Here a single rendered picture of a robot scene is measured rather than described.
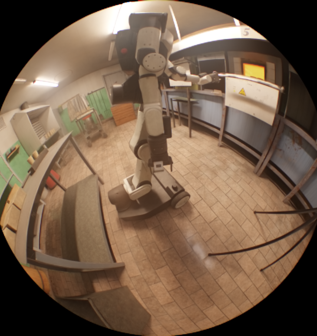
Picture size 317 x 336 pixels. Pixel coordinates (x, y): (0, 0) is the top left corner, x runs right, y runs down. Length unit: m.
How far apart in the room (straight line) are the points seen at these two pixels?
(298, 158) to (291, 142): 0.20
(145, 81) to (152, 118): 0.15
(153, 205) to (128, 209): 0.23
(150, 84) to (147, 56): 0.11
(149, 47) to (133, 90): 0.25
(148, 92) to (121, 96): 0.19
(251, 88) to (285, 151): 0.77
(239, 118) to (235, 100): 0.31
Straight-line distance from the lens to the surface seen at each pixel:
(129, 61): 0.63
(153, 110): 0.39
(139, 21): 0.58
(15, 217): 0.71
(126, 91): 0.56
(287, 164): 1.54
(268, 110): 1.23
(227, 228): 1.10
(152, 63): 0.41
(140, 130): 0.63
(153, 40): 0.48
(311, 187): 1.68
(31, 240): 0.54
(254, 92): 1.26
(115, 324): 0.87
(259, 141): 1.53
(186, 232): 1.00
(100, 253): 0.97
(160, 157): 0.50
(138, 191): 0.84
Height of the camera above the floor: 0.99
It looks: 44 degrees down
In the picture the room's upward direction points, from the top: 14 degrees counter-clockwise
